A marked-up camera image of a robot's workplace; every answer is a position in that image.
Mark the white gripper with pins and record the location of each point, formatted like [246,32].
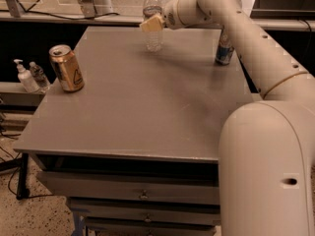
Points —
[171,17]

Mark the clear plastic water bottle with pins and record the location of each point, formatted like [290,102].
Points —
[153,38]

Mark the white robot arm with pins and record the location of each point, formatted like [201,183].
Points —
[267,147]

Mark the small clear bottle on shelf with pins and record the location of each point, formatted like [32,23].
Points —
[39,76]

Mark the white pump sanitizer bottle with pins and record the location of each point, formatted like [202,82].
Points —
[25,77]

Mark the blue silver energy drink can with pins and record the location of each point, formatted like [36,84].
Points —
[224,49]

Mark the gold soda can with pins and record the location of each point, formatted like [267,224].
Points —
[66,67]

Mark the grey drawer cabinet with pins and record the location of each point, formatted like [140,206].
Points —
[135,151]

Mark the black table leg stand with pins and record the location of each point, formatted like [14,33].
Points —
[22,190]

